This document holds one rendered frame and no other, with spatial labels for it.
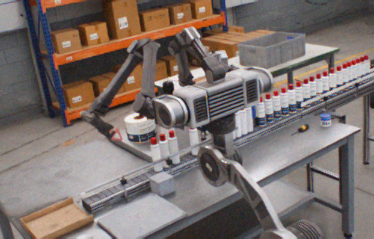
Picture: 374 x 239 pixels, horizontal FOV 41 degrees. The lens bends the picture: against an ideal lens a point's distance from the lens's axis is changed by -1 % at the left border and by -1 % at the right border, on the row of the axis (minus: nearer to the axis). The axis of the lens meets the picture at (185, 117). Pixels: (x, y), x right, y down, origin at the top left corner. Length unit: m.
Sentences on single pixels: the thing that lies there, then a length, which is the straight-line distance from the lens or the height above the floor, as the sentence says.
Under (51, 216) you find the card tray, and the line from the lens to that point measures 2.81.
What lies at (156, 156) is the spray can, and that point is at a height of 0.98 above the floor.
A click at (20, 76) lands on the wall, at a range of 7.12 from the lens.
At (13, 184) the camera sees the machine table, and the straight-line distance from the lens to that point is 3.31.
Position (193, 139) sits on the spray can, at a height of 0.99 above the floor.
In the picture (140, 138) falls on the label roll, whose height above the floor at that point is 0.91.
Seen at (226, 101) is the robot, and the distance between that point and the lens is 2.21.
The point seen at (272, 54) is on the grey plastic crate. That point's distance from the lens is 4.96.
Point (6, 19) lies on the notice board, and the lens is 6.85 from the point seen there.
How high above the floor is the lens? 2.18
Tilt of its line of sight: 21 degrees down
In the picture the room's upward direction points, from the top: 8 degrees counter-clockwise
